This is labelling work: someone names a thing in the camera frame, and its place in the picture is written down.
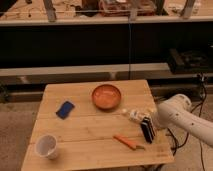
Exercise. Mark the black whiteboard eraser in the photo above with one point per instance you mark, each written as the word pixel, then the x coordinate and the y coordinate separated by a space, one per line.
pixel 147 129

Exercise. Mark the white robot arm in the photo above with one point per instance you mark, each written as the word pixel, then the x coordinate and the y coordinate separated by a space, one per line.
pixel 176 110

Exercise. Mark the orange wooden bowl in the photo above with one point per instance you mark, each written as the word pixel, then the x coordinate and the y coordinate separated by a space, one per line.
pixel 106 96

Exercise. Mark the long shelf bench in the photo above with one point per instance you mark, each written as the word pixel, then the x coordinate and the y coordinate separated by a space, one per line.
pixel 53 74

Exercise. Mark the wooden table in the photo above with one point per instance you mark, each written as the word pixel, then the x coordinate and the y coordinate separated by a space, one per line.
pixel 85 137

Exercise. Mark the white plastic bottle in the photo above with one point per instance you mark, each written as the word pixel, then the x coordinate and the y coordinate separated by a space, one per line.
pixel 134 115

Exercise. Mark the blue sponge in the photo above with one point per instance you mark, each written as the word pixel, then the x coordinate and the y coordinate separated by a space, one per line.
pixel 64 110

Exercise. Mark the orange carrot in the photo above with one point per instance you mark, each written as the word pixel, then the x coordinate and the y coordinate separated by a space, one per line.
pixel 131 144

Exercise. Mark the clear plastic cup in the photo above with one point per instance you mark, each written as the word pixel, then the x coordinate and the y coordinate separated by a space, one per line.
pixel 46 147

